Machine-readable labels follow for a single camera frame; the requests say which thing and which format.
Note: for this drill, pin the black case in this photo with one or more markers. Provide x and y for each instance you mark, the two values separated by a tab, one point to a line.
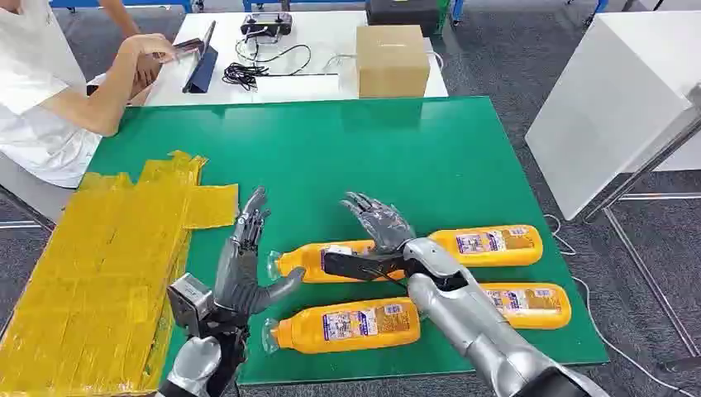
402	11

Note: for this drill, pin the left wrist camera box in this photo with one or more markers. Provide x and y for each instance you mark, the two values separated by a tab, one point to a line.
189	301

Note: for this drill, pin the person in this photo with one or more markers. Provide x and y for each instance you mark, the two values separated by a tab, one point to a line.
33	82

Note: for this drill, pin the yellow taped sheet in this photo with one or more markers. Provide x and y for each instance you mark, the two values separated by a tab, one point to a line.
82	274

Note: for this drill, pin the blue metal frame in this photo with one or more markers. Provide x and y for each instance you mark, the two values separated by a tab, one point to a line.
137	3

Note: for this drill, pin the dark phone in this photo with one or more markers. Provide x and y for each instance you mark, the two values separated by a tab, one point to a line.
189	45

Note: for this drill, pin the white board table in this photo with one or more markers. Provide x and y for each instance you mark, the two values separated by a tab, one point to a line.
602	109

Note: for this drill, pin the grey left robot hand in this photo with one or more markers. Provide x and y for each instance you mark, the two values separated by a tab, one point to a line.
235	285

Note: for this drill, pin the person's left hand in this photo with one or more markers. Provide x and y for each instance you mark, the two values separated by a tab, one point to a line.
145	71

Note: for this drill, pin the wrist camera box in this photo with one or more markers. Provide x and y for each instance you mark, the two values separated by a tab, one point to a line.
189	301
356	265

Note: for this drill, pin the metal stand frame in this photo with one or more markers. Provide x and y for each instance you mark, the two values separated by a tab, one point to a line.
651	164

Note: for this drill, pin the person's right hand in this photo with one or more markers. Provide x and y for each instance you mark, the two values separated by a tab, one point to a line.
150	45

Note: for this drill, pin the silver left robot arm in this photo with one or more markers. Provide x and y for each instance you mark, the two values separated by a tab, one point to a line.
191	364

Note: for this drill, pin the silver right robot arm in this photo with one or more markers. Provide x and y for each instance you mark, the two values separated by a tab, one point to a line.
482	334

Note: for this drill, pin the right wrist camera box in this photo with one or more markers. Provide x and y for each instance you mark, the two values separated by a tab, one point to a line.
356	265

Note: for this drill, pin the green table mat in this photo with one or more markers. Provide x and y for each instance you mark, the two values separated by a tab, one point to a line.
356	164

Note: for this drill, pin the orange detergent bottle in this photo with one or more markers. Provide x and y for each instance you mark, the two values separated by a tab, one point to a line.
301	263
547	312
296	334
443	246

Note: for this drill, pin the brown cardboard box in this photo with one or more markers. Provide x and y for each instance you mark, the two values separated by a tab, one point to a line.
391	66

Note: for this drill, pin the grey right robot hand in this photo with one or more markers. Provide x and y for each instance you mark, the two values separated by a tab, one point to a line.
386	224

